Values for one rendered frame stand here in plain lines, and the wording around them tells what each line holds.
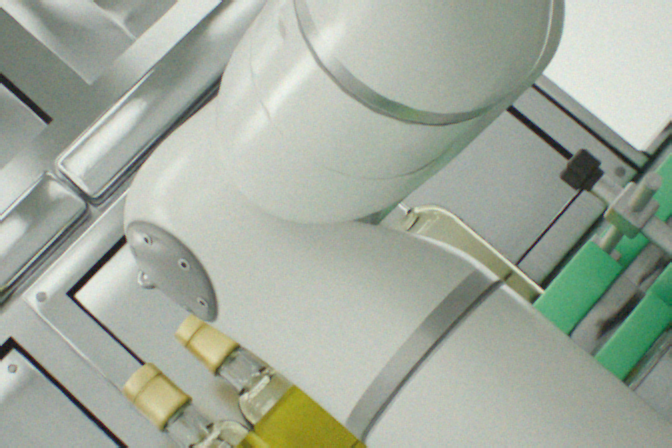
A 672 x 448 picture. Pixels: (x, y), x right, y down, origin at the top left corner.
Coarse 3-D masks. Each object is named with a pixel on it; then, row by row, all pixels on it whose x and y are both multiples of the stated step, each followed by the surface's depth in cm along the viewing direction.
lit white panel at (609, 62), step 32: (576, 0) 126; (608, 0) 126; (640, 0) 126; (576, 32) 124; (608, 32) 125; (640, 32) 125; (576, 64) 123; (608, 64) 123; (640, 64) 124; (576, 96) 122; (608, 96) 122; (640, 96) 122; (640, 128) 121
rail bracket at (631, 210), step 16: (576, 160) 89; (592, 160) 89; (560, 176) 90; (576, 176) 89; (592, 176) 89; (656, 176) 84; (592, 192) 90; (608, 192) 89; (624, 192) 89; (640, 192) 85; (608, 208) 89; (624, 208) 88; (640, 208) 87; (656, 208) 88; (624, 224) 89; (640, 224) 88; (656, 224) 88; (592, 240) 99; (608, 240) 94; (656, 240) 89
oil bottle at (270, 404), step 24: (264, 384) 98; (288, 384) 97; (240, 408) 98; (264, 408) 97; (288, 408) 97; (312, 408) 97; (264, 432) 96; (288, 432) 96; (312, 432) 96; (336, 432) 96
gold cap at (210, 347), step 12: (192, 324) 100; (204, 324) 100; (180, 336) 100; (192, 336) 100; (204, 336) 99; (216, 336) 100; (192, 348) 100; (204, 348) 99; (216, 348) 99; (228, 348) 99; (204, 360) 100; (216, 360) 99
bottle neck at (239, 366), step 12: (240, 348) 100; (228, 360) 99; (240, 360) 99; (252, 360) 100; (216, 372) 100; (228, 372) 99; (240, 372) 99; (252, 372) 99; (228, 384) 100; (240, 384) 99
